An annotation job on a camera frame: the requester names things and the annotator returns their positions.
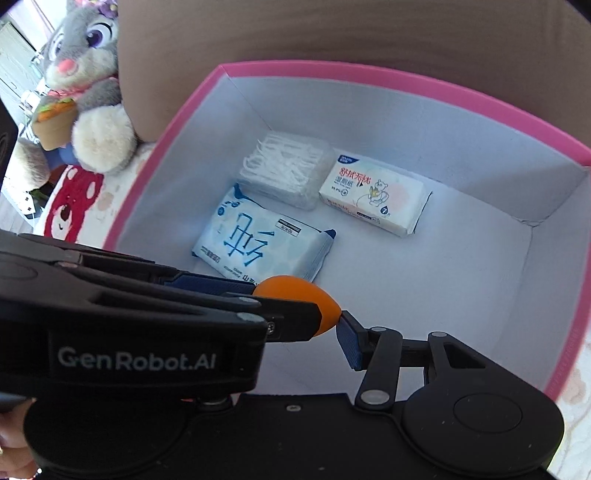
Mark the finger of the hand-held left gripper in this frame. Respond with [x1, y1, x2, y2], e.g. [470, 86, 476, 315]
[164, 272, 257, 296]
[252, 295, 324, 343]

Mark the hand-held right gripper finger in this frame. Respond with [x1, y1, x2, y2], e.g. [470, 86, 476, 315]
[337, 311, 490, 411]

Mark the orange makeup sponge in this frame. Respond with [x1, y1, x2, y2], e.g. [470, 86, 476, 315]
[253, 275, 342, 336]

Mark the blue wet wipes pack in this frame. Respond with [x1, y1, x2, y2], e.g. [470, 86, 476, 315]
[191, 183, 337, 283]

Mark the pink cardboard box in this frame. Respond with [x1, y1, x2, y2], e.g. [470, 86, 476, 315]
[102, 62, 591, 398]

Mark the clear floss pick box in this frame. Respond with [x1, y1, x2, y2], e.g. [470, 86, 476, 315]
[238, 131, 334, 210]

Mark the white tissue pack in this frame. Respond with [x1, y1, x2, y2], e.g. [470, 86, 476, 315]
[318, 149, 433, 238]

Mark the person's left hand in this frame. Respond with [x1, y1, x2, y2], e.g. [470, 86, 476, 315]
[0, 399, 40, 478]

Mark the grey rabbit plush toy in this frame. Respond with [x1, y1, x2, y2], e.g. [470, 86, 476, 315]
[9, 0, 137, 190]

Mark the brown embroidered pillow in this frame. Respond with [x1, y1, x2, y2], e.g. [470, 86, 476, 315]
[117, 0, 591, 151]

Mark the white cabinet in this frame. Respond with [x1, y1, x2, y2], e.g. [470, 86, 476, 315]
[0, 21, 47, 93]

